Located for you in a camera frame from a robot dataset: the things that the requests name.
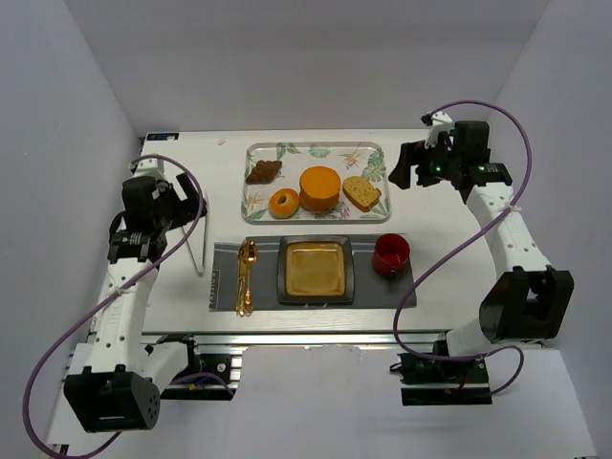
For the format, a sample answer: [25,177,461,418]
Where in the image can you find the brown chocolate croissant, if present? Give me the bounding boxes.
[246,160,282,185]

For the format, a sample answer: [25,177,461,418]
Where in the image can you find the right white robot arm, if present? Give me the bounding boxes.
[388,111,575,360]

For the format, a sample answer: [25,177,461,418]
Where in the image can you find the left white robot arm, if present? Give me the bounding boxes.
[63,155,208,433]

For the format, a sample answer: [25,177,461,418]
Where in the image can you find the sliced loaf bread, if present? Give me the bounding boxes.
[342,176,381,212]

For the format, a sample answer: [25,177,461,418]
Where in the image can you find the floral serving tray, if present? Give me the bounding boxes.
[241,142,391,224]

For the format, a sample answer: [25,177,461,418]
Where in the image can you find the blue label sticker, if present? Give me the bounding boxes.
[145,132,179,142]

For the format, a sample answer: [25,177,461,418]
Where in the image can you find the red mug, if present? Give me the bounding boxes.
[372,233,410,278]

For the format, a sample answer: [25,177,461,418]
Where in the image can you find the round orange sponge cake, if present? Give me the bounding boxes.
[299,166,341,213]

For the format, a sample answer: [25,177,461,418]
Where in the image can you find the gold spoon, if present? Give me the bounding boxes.
[244,240,258,317]

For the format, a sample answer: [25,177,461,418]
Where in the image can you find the grey striped placemat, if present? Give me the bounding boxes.
[209,234,413,312]

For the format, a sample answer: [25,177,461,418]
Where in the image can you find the square brown ceramic plate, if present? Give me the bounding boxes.
[277,235,355,305]

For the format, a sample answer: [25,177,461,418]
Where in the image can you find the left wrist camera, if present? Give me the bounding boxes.
[130,158,165,180]

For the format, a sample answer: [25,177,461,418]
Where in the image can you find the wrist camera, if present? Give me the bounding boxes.
[130,158,165,180]
[421,111,454,148]

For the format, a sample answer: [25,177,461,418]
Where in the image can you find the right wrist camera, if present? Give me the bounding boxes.
[421,111,454,148]

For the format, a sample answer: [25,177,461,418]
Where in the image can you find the glazed ring donut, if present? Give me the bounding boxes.
[268,188,299,220]

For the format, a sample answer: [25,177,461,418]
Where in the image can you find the aluminium frame rail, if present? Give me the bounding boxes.
[61,328,455,383]

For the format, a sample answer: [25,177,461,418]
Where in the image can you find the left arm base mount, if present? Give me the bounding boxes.
[155,335,242,402]

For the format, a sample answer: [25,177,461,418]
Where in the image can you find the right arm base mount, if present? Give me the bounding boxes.
[389,353,492,406]

